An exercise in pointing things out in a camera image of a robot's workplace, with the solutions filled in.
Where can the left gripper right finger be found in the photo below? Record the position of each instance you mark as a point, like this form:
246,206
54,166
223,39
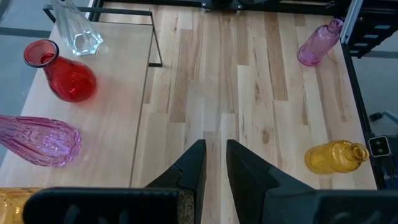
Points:
280,202

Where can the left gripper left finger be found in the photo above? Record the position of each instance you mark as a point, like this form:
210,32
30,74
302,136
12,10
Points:
124,205

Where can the yellow glass jar vase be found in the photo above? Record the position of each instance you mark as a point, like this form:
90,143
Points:
12,205
329,157

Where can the tall pink ribbed vase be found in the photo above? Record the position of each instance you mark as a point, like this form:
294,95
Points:
43,141

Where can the red bulbous glass vase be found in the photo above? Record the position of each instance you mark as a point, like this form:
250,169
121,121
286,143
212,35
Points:
70,79

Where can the pink ribbed bottle vase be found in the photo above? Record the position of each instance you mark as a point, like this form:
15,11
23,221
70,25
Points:
317,46

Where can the tall clear faceted vase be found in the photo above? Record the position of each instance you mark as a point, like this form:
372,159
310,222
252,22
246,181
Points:
79,34

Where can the small table-level camera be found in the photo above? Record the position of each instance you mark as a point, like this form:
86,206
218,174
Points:
379,146

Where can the silver aluminium bracket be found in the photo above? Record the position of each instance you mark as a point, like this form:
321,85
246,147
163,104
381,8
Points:
351,21

